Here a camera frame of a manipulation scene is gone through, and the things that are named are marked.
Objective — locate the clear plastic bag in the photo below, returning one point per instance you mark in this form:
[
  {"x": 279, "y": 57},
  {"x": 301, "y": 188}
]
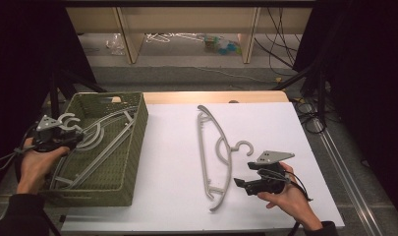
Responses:
[{"x": 115, "y": 44}]

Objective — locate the grey plastic clothes hanger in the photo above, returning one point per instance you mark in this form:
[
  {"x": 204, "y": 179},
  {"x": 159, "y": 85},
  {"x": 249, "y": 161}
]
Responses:
[
  {"x": 231, "y": 164},
  {"x": 114, "y": 113},
  {"x": 104, "y": 154}
]

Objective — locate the person's left hand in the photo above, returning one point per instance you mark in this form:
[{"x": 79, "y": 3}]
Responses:
[{"x": 36, "y": 167}]

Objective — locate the dark curtain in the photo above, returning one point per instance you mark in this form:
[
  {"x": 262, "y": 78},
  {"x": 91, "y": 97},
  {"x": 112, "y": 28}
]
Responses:
[
  {"x": 19, "y": 65},
  {"x": 367, "y": 82}
]

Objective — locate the colourful plastic toys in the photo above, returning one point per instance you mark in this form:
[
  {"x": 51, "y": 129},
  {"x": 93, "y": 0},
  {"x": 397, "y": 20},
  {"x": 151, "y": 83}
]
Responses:
[{"x": 221, "y": 46}]

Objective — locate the white table sheet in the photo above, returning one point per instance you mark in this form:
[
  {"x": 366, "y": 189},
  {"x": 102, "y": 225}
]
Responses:
[{"x": 173, "y": 137}]

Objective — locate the green woven basket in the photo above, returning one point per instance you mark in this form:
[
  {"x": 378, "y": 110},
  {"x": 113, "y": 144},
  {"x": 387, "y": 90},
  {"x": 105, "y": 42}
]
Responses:
[{"x": 121, "y": 177}]

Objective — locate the person's right hand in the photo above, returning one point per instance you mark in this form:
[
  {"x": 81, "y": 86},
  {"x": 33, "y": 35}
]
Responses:
[{"x": 293, "y": 200}]

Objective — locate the light wooden shelf unit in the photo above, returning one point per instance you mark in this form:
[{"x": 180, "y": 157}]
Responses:
[{"x": 186, "y": 19}]

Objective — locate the small dark round object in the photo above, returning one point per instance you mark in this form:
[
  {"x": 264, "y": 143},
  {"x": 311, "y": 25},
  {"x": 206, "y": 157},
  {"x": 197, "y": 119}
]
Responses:
[{"x": 234, "y": 101}]

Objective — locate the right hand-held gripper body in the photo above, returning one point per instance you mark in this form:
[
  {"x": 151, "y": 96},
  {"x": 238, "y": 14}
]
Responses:
[{"x": 272, "y": 182}]

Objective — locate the black metal stand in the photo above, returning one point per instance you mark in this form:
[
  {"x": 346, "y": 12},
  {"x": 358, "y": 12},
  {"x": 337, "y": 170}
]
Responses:
[
  {"x": 54, "y": 98},
  {"x": 321, "y": 95}
]

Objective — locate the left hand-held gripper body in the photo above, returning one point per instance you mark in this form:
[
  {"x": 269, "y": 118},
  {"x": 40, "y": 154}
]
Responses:
[{"x": 47, "y": 139}]

